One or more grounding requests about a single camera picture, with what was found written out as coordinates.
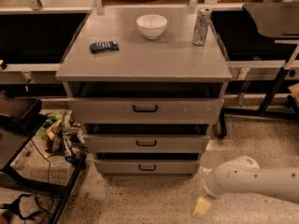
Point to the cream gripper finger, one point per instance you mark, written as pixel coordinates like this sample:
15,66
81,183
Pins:
201,207

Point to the grey bottom drawer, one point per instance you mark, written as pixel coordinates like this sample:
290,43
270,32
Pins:
147,167

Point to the grey drawer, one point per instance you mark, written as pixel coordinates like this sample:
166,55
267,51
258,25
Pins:
146,143
147,167
146,110

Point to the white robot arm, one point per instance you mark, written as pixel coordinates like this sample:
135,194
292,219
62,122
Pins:
244,175

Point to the grey middle drawer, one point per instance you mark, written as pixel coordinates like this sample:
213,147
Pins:
146,143

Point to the grey drawer cabinet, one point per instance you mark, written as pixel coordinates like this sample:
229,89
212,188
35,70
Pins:
170,66

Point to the grey top drawer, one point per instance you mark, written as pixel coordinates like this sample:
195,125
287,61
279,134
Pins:
146,110

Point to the pile of snack bags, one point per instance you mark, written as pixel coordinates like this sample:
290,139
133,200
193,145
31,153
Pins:
62,132

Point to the white bowl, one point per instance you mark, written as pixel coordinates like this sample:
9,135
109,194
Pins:
151,26

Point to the silver drink can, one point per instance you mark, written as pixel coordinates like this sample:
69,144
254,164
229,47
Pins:
201,25

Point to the black table left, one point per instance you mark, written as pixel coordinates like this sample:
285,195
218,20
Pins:
12,142

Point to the black tray on table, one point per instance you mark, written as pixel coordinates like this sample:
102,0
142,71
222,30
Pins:
16,114

